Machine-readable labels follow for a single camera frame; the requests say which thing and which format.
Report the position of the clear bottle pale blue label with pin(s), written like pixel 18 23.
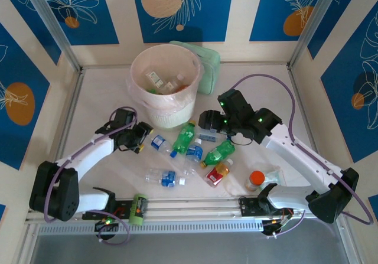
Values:
pixel 206 136

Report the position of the clear bottle blue label white cap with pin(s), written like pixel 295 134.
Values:
pixel 168 178

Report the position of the Pocari Sweat bottle white cap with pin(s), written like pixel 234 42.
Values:
pixel 194 153

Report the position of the frosted bottle white barcode label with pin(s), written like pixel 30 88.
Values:
pixel 178 78

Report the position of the red label tea bottle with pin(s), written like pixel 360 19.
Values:
pixel 217 174

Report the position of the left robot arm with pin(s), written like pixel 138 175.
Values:
pixel 88 154

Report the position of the white plastic waste bin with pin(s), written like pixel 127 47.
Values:
pixel 174 117

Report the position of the translucent plastic bin liner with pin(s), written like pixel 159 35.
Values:
pixel 177 103

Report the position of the orange red bottle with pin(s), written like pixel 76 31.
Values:
pixel 182 88

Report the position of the green cylinder can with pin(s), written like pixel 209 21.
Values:
pixel 138 209

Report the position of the bottle with orange lid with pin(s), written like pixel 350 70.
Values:
pixel 257 177

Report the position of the small black controller board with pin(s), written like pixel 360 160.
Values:
pixel 106 224
pixel 277 222

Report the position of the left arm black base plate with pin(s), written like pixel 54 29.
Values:
pixel 124 205

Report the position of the aluminium mounting rail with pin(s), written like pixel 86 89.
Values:
pixel 192 206

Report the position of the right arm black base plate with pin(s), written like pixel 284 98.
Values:
pixel 248 206

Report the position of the aluminium frame post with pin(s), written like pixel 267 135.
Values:
pixel 50 19
pixel 313 19

